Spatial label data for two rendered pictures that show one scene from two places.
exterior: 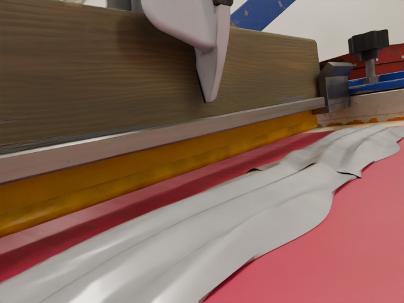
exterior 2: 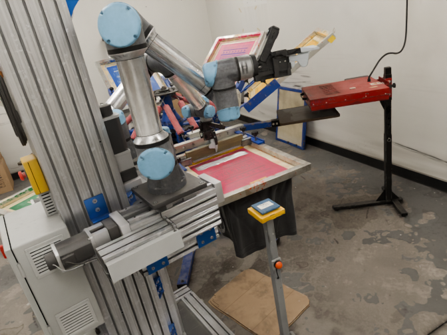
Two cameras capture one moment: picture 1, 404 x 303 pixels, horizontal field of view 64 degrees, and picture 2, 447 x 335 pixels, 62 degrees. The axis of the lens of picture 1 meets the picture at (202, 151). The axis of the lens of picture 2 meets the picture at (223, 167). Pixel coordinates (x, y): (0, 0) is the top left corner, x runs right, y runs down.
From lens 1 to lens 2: 2.24 m
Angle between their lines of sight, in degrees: 29
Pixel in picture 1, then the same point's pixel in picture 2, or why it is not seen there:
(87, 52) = (205, 150)
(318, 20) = (365, 24)
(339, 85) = (247, 141)
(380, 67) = (315, 106)
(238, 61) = (222, 145)
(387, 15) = (400, 32)
